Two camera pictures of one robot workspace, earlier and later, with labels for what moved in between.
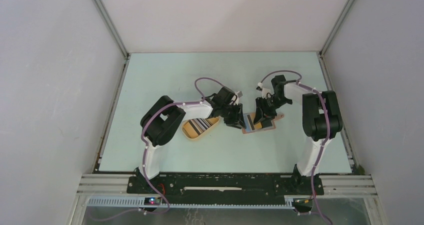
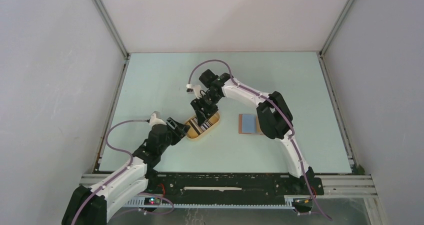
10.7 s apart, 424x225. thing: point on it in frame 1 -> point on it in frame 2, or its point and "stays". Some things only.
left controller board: (152, 201) stays
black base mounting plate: (226, 189) stays
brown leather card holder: (249, 120) stays
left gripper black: (237, 120) -> (179, 131)
